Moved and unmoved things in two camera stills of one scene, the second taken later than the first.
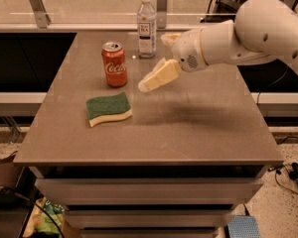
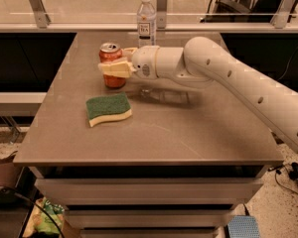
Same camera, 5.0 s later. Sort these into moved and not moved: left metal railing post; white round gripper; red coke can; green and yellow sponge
Moved: white round gripper
Not moved: green and yellow sponge; left metal railing post; red coke can
